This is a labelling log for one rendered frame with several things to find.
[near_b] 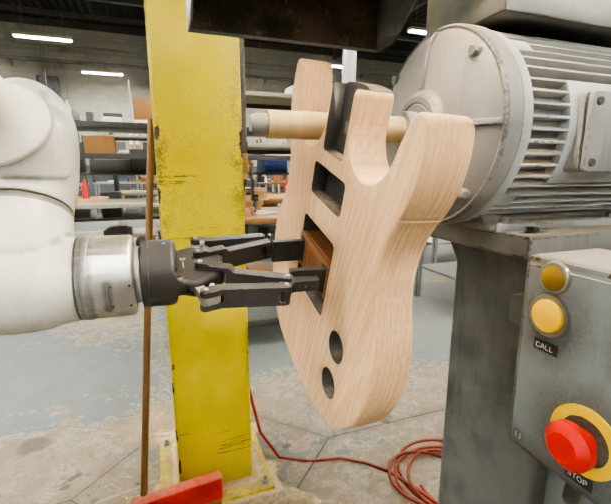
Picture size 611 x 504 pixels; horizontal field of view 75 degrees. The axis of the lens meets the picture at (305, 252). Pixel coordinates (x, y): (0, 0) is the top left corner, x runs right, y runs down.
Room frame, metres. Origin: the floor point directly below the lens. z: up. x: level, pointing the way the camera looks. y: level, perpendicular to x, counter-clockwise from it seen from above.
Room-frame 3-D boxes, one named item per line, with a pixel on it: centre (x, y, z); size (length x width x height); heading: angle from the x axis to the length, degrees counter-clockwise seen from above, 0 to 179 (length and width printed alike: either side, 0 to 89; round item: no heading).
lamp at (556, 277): (0.34, -0.22, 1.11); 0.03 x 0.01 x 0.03; 20
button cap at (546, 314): (0.34, -0.22, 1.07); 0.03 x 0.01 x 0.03; 20
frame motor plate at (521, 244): (0.64, -0.40, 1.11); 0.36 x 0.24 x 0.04; 110
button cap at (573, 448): (0.29, -0.23, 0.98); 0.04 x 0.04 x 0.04; 20
